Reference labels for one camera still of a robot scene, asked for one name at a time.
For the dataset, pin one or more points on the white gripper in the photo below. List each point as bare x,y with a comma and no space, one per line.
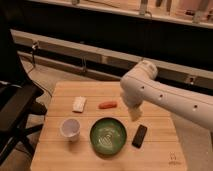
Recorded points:
133,109

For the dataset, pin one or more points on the white sponge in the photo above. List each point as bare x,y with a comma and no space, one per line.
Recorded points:
78,104

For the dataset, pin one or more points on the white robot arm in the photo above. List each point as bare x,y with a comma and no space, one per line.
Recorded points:
139,84

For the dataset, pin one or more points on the orange carrot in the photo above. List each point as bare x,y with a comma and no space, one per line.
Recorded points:
107,105

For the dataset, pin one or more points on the green bowl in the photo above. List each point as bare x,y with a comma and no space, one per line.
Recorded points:
108,136

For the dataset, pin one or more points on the wooden table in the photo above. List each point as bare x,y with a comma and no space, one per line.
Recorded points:
160,150

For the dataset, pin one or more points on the black office chair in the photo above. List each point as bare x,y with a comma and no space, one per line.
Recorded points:
18,94

